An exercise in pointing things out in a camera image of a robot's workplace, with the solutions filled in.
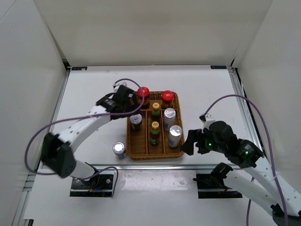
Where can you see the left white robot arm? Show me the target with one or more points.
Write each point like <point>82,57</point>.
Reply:
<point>58,149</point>

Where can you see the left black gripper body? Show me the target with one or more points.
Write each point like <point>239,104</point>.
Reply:
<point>127,107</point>

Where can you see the brown wicker basket tray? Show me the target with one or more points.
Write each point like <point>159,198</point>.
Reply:
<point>149,144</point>

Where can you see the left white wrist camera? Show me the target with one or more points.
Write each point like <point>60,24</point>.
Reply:
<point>117,85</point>

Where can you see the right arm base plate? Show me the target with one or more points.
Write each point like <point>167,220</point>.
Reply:
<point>208,189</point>

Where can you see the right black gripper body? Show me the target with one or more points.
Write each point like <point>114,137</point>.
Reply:
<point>207,144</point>

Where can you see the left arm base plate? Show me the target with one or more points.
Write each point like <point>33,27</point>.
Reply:
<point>100,186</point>

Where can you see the red-lid sauce jar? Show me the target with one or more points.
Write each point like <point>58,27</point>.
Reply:
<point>167,99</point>
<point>143,97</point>

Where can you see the white-lid spice jar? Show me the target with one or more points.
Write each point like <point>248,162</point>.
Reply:
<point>136,122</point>
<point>119,150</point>

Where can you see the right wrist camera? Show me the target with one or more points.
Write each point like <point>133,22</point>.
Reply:
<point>207,120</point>

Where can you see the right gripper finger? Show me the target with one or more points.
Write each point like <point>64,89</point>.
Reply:
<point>189,146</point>
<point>194,134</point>

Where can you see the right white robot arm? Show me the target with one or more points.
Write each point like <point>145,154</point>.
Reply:
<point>272,192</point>

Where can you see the silver-lid white can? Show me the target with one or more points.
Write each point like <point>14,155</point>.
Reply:
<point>175,133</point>
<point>169,118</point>

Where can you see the yellow-cap sauce bottle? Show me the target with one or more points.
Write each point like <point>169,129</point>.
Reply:
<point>154,133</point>
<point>155,113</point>

